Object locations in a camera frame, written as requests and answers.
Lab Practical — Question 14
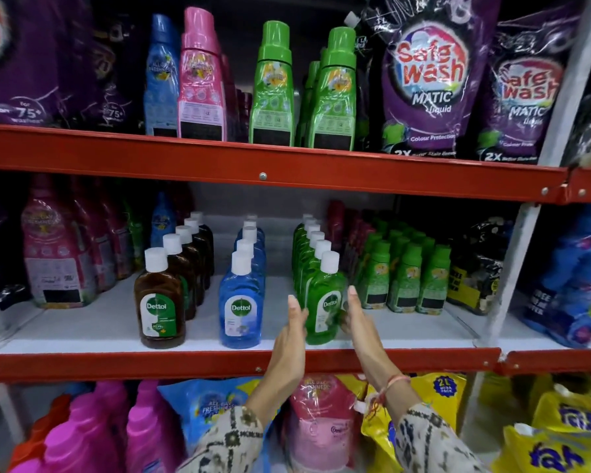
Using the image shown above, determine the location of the white rack upright post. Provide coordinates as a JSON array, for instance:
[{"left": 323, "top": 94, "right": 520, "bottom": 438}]
[
  {"left": 0, "top": 258, "right": 28, "bottom": 446},
  {"left": 459, "top": 0, "right": 591, "bottom": 439}
]

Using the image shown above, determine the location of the tall blue conditioner bottle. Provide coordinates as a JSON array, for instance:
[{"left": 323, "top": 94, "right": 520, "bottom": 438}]
[{"left": 144, "top": 14, "right": 181, "bottom": 138}]

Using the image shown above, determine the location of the yellow conditioner refill pouch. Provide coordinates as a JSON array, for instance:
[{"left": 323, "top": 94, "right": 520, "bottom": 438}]
[{"left": 359, "top": 371, "right": 468, "bottom": 473}]

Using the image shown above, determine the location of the blue conditioner refill pouch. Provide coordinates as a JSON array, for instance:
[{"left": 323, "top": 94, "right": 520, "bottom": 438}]
[{"left": 157, "top": 377, "right": 282, "bottom": 473}]

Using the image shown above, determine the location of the green white-capped antiseptic bottle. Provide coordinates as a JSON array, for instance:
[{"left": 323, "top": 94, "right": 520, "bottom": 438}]
[{"left": 304, "top": 251, "right": 348, "bottom": 346}]

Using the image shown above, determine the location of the pink conditioner refill pouch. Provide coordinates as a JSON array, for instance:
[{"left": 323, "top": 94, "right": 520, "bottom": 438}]
[{"left": 283, "top": 373, "right": 371, "bottom": 473}]

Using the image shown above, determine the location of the blue floral refill pouch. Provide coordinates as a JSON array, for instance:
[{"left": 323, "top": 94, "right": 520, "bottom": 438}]
[{"left": 518, "top": 206, "right": 591, "bottom": 349}]

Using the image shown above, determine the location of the white shelf board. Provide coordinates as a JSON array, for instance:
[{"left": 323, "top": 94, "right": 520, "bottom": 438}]
[{"left": 0, "top": 273, "right": 478, "bottom": 356}]

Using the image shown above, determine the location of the large pink conditioner bottle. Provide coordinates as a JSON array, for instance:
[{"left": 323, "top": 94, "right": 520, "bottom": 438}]
[{"left": 21, "top": 174, "right": 98, "bottom": 310}]

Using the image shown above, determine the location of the dark plastic pouch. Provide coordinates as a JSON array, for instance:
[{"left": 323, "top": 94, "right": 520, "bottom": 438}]
[{"left": 0, "top": 189, "right": 33, "bottom": 312}]

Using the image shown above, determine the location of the large purple detergent pouch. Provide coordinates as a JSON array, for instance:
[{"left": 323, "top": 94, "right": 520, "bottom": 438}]
[{"left": 0, "top": 0, "right": 97, "bottom": 126}]

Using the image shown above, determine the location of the small blue conditioner bottle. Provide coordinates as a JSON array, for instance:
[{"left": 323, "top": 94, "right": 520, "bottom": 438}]
[{"left": 150, "top": 192, "right": 178, "bottom": 249}]

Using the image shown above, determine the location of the person's right hand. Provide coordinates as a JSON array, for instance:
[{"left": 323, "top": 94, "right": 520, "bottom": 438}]
[{"left": 338, "top": 285, "right": 401, "bottom": 391}]

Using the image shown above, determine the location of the yellow detergent pouch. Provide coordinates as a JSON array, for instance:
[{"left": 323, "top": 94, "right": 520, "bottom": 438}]
[
  {"left": 492, "top": 422, "right": 591, "bottom": 473},
  {"left": 531, "top": 383, "right": 591, "bottom": 435}
]

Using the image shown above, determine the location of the group of small green bottles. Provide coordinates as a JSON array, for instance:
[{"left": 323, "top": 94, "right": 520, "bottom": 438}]
[{"left": 353, "top": 219, "right": 452, "bottom": 316}]

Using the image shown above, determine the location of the person's left forearm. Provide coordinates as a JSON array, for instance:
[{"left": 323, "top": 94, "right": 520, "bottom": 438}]
[{"left": 176, "top": 372, "right": 298, "bottom": 473}]

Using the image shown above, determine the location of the magenta detergent bottle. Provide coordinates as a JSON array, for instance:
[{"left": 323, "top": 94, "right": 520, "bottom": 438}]
[
  {"left": 42, "top": 380, "right": 130, "bottom": 473},
  {"left": 124, "top": 379, "right": 180, "bottom": 473}
]

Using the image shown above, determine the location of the orange thread bracelet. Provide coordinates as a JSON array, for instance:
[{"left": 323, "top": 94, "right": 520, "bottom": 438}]
[{"left": 366, "top": 374, "right": 412, "bottom": 420}]

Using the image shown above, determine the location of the person's right forearm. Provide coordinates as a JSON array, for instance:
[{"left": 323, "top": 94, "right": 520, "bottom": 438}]
[{"left": 372, "top": 376, "right": 489, "bottom": 473}]

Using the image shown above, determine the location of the row of green antiseptic bottles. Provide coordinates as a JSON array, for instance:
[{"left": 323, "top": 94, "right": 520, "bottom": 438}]
[{"left": 292, "top": 214, "right": 333, "bottom": 311}]

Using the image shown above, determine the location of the person's left hand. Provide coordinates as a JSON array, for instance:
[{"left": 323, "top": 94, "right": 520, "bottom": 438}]
[{"left": 265, "top": 294, "right": 310, "bottom": 387}]

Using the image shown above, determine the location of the brown antiseptic bottle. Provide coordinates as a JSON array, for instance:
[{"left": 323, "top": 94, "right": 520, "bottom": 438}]
[
  {"left": 163, "top": 234, "right": 198, "bottom": 322},
  {"left": 190, "top": 212, "right": 215, "bottom": 277},
  {"left": 184, "top": 218, "right": 211, "bottom": 291},
  {"left": 175, "top": 225, "right": 206, "bottom": 307},
  {"left": 133, "top": 247, "right": 187, "bottom": 349}
]

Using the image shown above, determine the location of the row of pink conditioner bottles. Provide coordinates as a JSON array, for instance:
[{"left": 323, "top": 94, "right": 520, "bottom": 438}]
[{"left": 69, "top": 176, "right": 146, "bottom": 293}]

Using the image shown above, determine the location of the red detergent bottle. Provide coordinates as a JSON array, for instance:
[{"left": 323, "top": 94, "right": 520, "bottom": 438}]
[{"left": 6, "top": 393, "right": 74, "bottom": 473}]

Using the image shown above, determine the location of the purple liquid detergent pouch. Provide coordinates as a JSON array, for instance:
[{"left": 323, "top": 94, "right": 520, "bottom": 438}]
[
  {"left": 475, "top": 5, "right": 581, "bottom": 164},
  {"left": 362, "top": 0, "right": 504, "bottom": 159}
]

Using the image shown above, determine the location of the black and yellow pouch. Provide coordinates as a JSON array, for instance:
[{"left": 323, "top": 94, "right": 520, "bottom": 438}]
[{"left": 446, "top": 217, "right": 514, "bottom": 317}]

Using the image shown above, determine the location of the tall green conditioner bottle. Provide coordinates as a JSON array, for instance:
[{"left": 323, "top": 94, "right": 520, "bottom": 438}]
[
  {"left": 295, "top": 60, "right": 322, "bottom": 146},
  {"left": 249, "top": 20, "right": 296, "bottom": 147},
  {"left": 305, "top": 27, "right": 358, "bottom": 152}
]

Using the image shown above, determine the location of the long red shelf beam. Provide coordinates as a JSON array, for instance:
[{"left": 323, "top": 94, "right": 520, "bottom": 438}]
[
  {"left": 0, "top": 123, "right": 572, "bottom": 205},
  {"left": 0, "top": 347, "right": 503, "bottom": 385}
]

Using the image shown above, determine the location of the tall pink conditioner bottle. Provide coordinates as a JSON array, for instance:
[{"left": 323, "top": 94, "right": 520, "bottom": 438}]
[{"left": 178, "top": 7, "right": 227, "bottom": 142}]

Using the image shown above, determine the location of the row of small red bottles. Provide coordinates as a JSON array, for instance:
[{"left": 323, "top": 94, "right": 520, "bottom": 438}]
[{"left": 326, "top": 200, "right": 377, "bottom": 281}]

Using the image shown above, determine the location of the dark purple detergent pouch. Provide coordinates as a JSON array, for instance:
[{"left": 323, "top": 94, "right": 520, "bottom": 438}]
[{"left": 91, "top": 14, "right": 146, "bottom": 135}]

